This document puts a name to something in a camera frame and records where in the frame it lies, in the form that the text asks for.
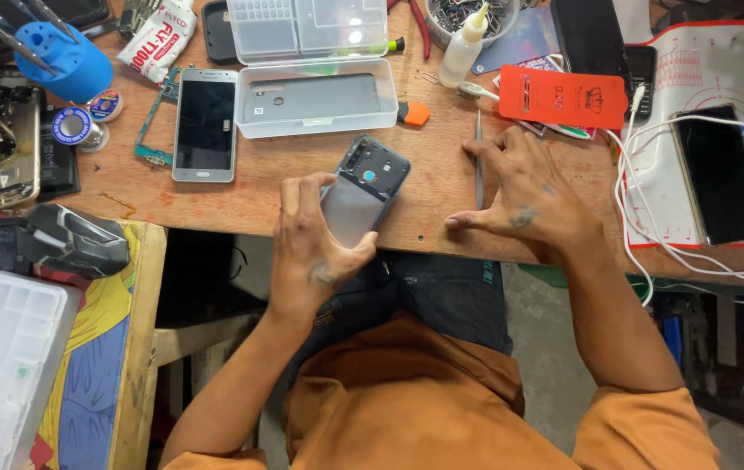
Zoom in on tub of metal parts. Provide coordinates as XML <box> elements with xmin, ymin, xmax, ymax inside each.
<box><xmin>424</xmin><ymin>0</ymin><xmax>521</xmax><ymax>52</ymax></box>

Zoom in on gold disassembled phone frame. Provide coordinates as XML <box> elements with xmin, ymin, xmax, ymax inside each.
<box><xmin>0</xmin><ymin>84</ymin><xmax>43</xmax><ymax>216</ymax></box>

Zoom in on black computer mouse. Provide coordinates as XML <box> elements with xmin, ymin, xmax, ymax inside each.
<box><xmin>21</xmin><ymin>203</ymin><xmax>131</xmax><ymax>281</ymax></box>

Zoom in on person's black trousers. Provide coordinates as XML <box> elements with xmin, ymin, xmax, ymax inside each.
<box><xmin>279</xmin><ymin>251</ymin><xmax>515</xmax><ymax>387</ymax></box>

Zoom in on metal tweezers in holder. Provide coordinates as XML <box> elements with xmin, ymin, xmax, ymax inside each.
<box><xmin>0</xmin><ymin>0</ymin><xmax>80</xmax><ymax>77</ymax></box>

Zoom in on black phone case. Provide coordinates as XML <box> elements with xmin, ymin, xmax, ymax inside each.
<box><xmin>201</xmin><ymin>0</ymin><xmax>240</xmax><ymax>67</ymax></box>

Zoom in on black smartphone gold edge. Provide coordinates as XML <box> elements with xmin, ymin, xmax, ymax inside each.
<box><xmin>671</xmin><ymin>104</ymin><xmax>744</xmax><ymax>247</ymax></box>

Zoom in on steel tweezers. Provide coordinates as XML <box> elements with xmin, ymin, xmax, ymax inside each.
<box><xmin>475</xmin><ymin>107</ymin><xmax>485</xmax><ymax>211</ymax></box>

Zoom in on person's left hand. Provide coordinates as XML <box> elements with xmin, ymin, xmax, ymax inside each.
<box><xmin>270</xmin><ymin>171</ymin><xmax>380</xmax><ymax>321</ymax></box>

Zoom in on orange flex cable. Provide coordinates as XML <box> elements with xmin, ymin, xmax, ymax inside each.
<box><xmin>98</xmin><ymin>190</ymin><xmax>139</xmax><ymax>221</ymax></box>

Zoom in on white charging cable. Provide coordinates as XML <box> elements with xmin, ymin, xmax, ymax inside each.
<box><xmin>606</xmin><ymin>84</ymin><xmax>744</xmax><ymax>308</ymax></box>

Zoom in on white glue tube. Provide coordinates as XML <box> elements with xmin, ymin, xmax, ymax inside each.
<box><xmin>116</xmin><ymin>0</ymin><xmax>198</xmax><ymax>86</ymax></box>

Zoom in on large solder wire spool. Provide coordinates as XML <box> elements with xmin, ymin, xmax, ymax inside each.
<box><xmin>51</xmin><ymin>106</ymin><xmax>111</xmax><ymax>155</ymax></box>

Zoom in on large black smartphone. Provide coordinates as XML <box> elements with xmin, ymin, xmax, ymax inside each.
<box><xmin>550</xmin><ymin>0</ymin><xmax>635</xmax><ymax>100</ymax></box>

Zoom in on person's right hand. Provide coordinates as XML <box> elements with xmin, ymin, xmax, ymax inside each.
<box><xmin>445</xmin><ymin>126</ymin><xmax>603</xmax><ymax>265</ymax></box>

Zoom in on orange black tool handle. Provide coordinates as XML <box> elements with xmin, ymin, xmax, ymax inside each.
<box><xmin>397</xmin><ymin>101</ymin><xmax>431</xmax><ymax>128</ymax></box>

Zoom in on silver smartphone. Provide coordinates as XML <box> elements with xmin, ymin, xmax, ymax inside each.
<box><xmin>172</xmin><ymin>68</ymin><xmax>239</xmax><ymax>184</ymax></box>

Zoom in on red handled pliers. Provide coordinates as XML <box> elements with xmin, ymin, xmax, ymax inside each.
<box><xmin>387</xmin><ymin>0</ymin><xmax>432</xmax><ymax>61</ymax></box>

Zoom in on orange screen protector packet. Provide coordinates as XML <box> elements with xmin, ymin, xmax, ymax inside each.
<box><xmin>498</xmin><ymin>64</ymin><xmax>629</xmax><ymax>130</ymax></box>

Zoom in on white squeeze bottle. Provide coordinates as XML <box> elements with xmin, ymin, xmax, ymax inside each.
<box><xmin>438</xmin><ymin>3</ymin><xmax>491</xmax><ymax>90</ymax></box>

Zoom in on person's orange shirt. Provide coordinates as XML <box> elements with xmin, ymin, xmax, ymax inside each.
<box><xmin>162</xmin><ymin>311</ymin><xmax>723</xmax><ymax>470</ymax></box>

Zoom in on white silicone work mat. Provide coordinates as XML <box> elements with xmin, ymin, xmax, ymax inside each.
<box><xmin>619</xmin><ymin>19</ymin><xmax>744</xmax><ymax>250</ymax></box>

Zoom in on clear plastic organizer box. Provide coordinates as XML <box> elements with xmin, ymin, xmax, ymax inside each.
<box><xmin>0</xmin><ymin>269</ymin><xmax>83</xmax><ymax>470</ymax></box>

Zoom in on clear plastic hinged box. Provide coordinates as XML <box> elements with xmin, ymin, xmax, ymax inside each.
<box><xmin>226</xmin><ymin>0</ymin><xmax>400</xmax><ymax>140</ymax></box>

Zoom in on white brush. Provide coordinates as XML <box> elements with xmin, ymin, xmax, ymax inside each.
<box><xmin>457</xmin><ymin>81</ymin><xmax>501</xmax><ymax>103</ymax></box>

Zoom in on blue plastic sheet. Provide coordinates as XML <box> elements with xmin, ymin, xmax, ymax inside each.
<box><xmin>471</xmin><ymin>6</ymin><xmax>562</xmax><ymax>77</ymax></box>

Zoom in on bunch of metal parts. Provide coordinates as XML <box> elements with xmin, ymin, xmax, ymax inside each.
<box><xmin>115</xmin><ymin>0</ymin><xmax>162</xmax><ymax>38</ymax></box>

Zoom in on small black keypad phone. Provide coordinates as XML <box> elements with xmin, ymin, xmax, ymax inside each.
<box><xmin>624</xmin><ymin>45</ymin><xmax>659</xmax><ymax>122</ymax></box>

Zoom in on black phone battery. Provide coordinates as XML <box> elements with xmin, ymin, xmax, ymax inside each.
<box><xmin>37</xmin><ymin>107</ymin><xmax>82</xmax><ymax>203</ymax></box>

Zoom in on colourful printed mouse mat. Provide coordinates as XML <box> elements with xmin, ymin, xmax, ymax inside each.
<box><xmin>27</xmin><ymin>224</ymin><xmax>139</xmax><ymax>470</ymax></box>

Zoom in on green circuit board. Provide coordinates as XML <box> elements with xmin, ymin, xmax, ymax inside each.
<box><xmin>134</xmin><ymin>64</ymin><xmax>181</xmax><ymax>167</ymax></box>

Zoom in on grey smartphone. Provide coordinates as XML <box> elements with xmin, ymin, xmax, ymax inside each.
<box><xmin>320</xmin><ymin>134</ymin><xmax>412</xmax><ymax>249</ymax></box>

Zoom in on small solder wire spool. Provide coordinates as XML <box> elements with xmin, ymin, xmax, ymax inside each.
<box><xmin>88</xmin><ymin>89</ymin><xmax>125</xmax><ymax>124</ymax></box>

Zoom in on grey phone back cover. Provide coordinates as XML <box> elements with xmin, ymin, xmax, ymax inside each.
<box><xmin>244</xmin><ymin>72</ymin><xmax>381</xmax><ymax>124</ymax></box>

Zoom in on blue tool holder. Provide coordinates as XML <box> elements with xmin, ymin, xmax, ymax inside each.
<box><xmin>14</xmin><ymin>21</ymin><xmax>114</xmax><ymax>105</ymax></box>

